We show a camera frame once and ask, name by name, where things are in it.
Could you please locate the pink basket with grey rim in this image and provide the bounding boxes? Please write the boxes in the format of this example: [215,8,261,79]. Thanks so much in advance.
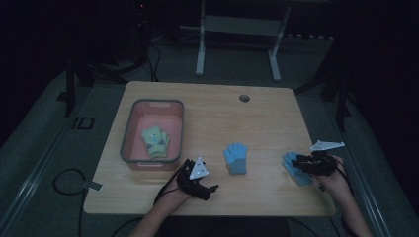
[120,99,185,172]

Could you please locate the black tripod stand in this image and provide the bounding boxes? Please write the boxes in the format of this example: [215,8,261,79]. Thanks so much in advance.
[293,55,353,133]
[57,55,130,119]

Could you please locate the blue glove with grey cuff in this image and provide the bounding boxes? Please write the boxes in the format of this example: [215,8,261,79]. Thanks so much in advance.
[222,142,249,176]
[282,151,314,188]

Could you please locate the person's right hand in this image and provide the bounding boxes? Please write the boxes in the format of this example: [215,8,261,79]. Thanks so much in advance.
[314,155,348,199]

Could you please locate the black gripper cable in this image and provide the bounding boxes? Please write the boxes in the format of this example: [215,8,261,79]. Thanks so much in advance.
[152,162,190,207]
[335,157,354,196]

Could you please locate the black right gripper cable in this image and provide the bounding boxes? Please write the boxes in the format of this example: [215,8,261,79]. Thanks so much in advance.
[335,157,354,196]

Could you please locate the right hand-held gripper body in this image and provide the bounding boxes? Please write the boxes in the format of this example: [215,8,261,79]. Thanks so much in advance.
[297,140,346,177]

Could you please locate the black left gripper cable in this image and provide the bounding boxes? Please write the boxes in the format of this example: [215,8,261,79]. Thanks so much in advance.
[152,162,190,207]

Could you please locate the black floor cable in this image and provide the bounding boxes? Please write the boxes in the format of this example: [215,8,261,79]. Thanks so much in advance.
[52,168,104,237]

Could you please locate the white metal stand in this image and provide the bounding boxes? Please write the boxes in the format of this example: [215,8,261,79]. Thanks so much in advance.
[180,0,293,83]

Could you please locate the person's dark clothing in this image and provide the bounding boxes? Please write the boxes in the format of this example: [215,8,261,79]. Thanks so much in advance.
[162,215,292,237]

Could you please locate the green knit glove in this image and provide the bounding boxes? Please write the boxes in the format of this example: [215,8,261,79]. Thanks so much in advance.
[160,131,172,153]
[141,125,167,159]

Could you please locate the person's left hand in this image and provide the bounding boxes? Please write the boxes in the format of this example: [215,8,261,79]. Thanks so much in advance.
[163,186,194,211]

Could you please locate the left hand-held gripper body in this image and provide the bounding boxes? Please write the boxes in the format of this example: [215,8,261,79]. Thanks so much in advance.
[176,156,212,201]

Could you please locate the black cables behind table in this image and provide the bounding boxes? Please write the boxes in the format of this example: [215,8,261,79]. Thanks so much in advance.
[131,39,163,83]

